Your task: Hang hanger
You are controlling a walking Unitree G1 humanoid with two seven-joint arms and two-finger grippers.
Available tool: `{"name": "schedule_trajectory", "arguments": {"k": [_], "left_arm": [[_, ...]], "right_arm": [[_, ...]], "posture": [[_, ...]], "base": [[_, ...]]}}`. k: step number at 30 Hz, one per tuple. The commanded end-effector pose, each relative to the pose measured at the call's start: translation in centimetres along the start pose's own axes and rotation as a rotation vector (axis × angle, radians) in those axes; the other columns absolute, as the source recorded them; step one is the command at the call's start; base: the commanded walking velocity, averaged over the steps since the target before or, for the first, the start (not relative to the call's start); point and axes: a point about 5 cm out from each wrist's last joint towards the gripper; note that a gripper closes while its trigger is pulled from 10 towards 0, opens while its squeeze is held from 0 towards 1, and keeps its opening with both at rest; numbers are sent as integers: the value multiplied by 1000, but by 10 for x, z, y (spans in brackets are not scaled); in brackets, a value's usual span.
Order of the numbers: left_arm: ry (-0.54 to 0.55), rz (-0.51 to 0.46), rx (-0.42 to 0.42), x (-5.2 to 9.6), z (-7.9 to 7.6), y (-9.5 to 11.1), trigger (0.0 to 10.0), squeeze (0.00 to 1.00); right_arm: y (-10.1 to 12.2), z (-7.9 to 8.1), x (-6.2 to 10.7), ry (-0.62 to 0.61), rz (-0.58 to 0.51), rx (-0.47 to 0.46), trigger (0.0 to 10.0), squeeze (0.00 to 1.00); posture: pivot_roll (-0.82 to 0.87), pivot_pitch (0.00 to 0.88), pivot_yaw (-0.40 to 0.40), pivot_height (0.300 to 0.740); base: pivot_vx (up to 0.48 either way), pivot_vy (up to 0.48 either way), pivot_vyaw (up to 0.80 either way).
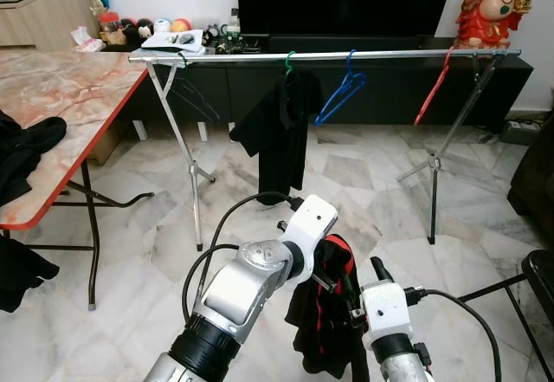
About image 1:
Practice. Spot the dark brown fabric sofa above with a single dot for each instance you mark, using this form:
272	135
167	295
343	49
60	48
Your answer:
535	183

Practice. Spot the black folding chair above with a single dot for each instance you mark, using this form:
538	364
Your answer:
541	269

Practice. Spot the blue plastic hanger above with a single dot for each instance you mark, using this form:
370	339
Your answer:
318	120

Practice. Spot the small clear bottle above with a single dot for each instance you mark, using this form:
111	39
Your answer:
232	22

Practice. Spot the marble pattern folding table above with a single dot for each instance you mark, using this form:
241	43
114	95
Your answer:
61	87

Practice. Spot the black printed t-shirt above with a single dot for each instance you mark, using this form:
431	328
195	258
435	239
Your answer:
281	139

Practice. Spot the white and blue ball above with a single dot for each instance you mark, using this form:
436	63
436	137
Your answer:
163	26

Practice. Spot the black shirt with red trim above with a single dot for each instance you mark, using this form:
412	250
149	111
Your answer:
325	339

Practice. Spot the silver metal clothes rack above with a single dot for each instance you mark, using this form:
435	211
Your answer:
389	53

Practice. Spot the green plastic hanger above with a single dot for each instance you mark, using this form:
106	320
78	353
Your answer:
288	66

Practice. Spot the stack of white papers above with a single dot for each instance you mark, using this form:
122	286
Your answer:
173	42

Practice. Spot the grey power strip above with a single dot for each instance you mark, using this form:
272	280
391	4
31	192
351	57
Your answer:
521	131

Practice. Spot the red laughing Buddha statue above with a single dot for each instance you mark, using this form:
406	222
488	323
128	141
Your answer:
493	14

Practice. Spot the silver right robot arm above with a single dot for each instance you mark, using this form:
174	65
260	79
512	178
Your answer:
400	365

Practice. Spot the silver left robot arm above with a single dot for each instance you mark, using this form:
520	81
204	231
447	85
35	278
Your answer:
234	287

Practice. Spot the light wooden cabinet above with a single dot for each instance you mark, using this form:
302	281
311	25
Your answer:
48	18

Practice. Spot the red plastic hanger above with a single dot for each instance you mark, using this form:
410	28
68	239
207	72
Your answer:
433	87

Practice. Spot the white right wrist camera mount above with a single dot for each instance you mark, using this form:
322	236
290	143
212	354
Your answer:
385	313

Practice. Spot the large black television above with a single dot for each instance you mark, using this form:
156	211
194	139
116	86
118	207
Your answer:
346	1

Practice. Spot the long black TV console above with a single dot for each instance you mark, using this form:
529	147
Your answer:
381	87

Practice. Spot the jar with red lid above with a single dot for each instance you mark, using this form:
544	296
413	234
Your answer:
109	29

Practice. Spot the black garment with white print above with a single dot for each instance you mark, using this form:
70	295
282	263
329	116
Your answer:
26	152

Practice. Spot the black soundbar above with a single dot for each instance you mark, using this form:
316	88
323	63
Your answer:
355	42

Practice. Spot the pink tissue box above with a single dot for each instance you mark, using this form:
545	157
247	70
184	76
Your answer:
86	44

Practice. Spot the orange ball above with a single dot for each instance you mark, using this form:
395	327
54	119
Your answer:
181	26

